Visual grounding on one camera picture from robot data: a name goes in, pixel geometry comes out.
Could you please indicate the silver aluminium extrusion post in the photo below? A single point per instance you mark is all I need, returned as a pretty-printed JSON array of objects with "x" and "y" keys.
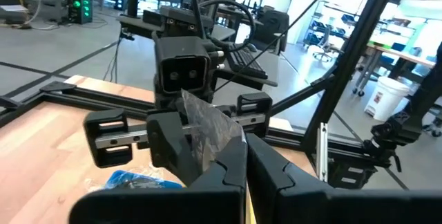
[{"x": 323, "y": 151}]

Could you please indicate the black aluminium table frame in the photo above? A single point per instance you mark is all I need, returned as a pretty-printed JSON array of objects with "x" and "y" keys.
[{"x": 348, "y": 61}]

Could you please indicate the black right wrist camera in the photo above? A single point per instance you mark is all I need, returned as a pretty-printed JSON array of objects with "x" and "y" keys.
[{"x": 183, "y": 68}]

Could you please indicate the black box with green lights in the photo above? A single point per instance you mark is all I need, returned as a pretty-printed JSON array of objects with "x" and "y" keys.
[{"x": 79, "y": 9}]

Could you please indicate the wooden top work table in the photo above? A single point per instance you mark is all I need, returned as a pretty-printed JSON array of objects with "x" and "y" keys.
[{"x": 400, "y": 54}]

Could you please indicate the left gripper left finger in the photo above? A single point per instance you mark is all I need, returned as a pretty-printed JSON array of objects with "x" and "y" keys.
[{"x": 172, "y": 206}]

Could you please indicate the black computer keyboard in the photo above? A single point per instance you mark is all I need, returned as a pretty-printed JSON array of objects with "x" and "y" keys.
[{"x": 247, "y": 63}]

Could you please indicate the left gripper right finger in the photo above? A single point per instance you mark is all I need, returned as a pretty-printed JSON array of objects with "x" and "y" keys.
[{"x": 310, "y": 203}]

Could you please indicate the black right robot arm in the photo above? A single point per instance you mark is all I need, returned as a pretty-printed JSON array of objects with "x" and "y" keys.
[{"x": 179, "y": 18}]

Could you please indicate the black disc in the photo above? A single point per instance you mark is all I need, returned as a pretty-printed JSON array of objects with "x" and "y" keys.
[
  {"x": 141, "y": 183},
  {"x": 210, "y": 127}
]

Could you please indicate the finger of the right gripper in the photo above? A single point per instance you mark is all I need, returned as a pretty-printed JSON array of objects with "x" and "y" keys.
[{"x": 169, "y": 144}]

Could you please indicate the black office chair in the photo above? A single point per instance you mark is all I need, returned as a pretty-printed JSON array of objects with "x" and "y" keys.
[{"x": 274, "y": 27}]

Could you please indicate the white plastic bucket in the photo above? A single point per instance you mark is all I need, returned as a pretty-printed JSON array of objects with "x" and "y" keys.
[{"x": 386, "y": 99}]

